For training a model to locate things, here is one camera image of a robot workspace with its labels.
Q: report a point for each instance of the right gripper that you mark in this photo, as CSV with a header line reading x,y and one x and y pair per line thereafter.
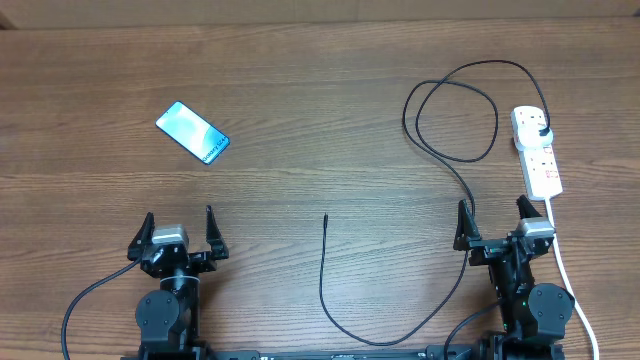
x,y
486,248

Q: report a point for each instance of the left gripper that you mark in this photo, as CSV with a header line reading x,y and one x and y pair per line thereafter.
x,y
205,262

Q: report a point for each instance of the Samsung Galaxy smartphone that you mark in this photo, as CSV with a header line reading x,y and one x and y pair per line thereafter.
x,y
193,132

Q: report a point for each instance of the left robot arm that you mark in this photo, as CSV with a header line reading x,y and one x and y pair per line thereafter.
x,y
169,317

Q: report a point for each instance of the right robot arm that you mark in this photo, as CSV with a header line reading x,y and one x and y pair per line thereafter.
x,y
534,315

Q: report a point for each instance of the white charger plug adapter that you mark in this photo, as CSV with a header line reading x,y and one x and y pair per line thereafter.
x,y
529,137

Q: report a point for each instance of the white power strip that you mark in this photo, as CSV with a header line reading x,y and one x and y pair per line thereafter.
x,y
539,166

